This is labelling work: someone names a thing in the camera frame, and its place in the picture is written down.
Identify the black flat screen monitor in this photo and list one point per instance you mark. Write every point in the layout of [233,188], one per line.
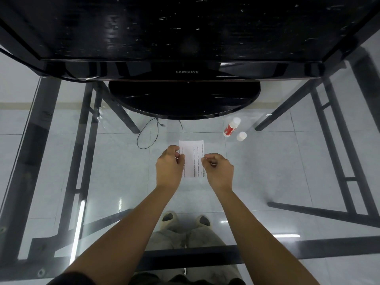
[190,35]

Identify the person's grey trousers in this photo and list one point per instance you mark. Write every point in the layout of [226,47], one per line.
[185,252]

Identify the black oval monitor stand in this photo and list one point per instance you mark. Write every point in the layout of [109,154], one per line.
[184,99]

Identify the white printed paper sheet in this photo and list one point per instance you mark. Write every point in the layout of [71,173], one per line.
[193,158]

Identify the person's left fingers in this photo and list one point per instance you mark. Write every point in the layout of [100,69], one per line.
[177,155]

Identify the white glue stick cap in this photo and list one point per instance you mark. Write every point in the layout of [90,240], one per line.
[241,136]

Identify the person's right forearm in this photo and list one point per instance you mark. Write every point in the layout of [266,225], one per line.
[261,243]

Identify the person's shoe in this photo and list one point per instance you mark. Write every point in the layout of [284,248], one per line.
[203,221]
[169,218]

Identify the person's right fingers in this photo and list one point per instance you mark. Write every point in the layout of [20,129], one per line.
[209,161]

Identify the person's left hand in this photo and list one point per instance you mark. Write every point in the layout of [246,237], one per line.
[166,169]

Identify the person's left shoe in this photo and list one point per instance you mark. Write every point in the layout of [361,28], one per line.
[169,218]

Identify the black shirt sleeve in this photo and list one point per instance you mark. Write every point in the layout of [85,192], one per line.
[75,279]

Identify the red and white glue stick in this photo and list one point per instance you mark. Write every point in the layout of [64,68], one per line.
[231,127]

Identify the person's right shoe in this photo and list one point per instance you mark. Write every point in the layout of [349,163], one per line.
[203,221]

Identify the person's right hand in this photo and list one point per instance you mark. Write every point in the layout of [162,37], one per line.
[219,172]

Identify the person's left forearm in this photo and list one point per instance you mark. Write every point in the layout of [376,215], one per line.
[127,234]

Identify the black metal table frame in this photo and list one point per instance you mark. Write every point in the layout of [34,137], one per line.
[71,163]

